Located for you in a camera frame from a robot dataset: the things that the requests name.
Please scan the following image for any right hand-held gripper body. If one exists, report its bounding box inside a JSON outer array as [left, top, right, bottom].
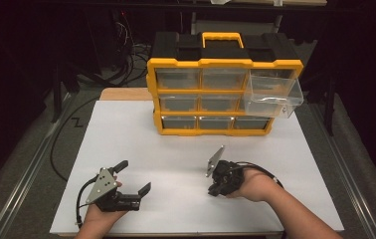
[[205, 144, 246, 197]]

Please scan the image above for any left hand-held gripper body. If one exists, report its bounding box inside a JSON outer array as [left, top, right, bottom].
[[85, 166, 141, 213]]

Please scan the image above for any large clear plastic drawer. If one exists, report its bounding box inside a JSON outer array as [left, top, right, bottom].
[[243, 70, 304, 120]]

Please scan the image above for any yellow black organizer cabinet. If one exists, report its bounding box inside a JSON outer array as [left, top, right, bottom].
[[145, 31, 304, 137]]

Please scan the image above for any person's right hand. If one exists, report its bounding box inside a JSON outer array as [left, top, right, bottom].
[[225, 167, 279, 203]]

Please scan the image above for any person's left hand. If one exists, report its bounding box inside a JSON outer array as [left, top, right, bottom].
[[82, 180, 127, 231]]

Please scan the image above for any wooden board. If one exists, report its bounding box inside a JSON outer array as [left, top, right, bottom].
[[98, 87, 154, 102]]

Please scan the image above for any black metal stand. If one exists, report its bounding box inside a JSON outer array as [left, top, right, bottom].
[[51, 63, 81, 123], [321, 76, 338, 137]]

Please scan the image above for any set of small closed bins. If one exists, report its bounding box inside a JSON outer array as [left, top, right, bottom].
[[155, 68, 272, 130]]

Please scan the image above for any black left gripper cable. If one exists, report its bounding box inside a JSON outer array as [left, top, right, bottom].
[[75, 175, 98, 229]]

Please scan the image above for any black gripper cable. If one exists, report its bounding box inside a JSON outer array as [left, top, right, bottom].
[[75, 175, 98, 229], [235, 160, 285, 190]]

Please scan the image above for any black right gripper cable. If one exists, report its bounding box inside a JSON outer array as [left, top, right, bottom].
[[235, 160, 285, 190]]

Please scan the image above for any long black floor cable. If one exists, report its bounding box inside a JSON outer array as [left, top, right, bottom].
[[49, 96, 101, 182]]

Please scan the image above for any metal floor rail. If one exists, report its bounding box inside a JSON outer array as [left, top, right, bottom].
[[308, 99, 376, 239], [0, 93, 75, 239]]

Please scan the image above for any tangle of background cables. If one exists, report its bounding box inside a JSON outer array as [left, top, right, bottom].
[[76, 11, 152, 88]]

